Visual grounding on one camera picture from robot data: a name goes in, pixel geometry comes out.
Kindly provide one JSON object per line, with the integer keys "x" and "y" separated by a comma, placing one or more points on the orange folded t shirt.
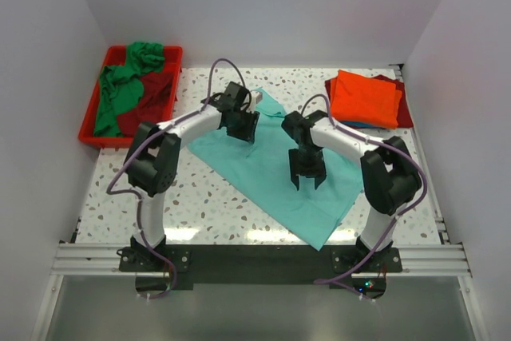
{"x": 367, "y": 97}

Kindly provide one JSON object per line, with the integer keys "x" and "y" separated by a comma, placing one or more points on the blue folded t shirt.
{"x": 357, "y": 124}

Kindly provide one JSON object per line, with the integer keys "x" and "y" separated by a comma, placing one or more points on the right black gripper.
{"x": 318, "y": 170}

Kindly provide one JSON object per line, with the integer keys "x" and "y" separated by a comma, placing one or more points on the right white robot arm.
{"x": 390, "y": 177}

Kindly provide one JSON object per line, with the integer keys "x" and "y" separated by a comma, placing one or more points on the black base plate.
{"x": 181, "y": 267}

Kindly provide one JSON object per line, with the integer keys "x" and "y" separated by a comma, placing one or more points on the aluminium rail frame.
{"x": 205, "y": 208}

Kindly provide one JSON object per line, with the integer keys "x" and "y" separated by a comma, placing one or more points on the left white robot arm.
{"x": 153, "y": 157}

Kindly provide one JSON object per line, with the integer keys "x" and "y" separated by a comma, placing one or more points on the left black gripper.
{"x": 248, "y": 132}

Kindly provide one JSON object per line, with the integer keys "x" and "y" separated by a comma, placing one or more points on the teal t shirt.
{"x": 260, "y": 171}

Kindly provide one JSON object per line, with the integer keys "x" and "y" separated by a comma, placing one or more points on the dark red folded t shirt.
{"x": 405, "y": 109}

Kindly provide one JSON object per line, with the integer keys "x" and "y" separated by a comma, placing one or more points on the red plastic bin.
{"x": 115, "y": 55}

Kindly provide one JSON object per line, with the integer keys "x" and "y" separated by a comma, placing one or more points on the dark red t shirt in bin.
{"x": 150, "y": 108}

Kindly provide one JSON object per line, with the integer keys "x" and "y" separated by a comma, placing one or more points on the green t shirt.
{"x": 121, "y": 88}

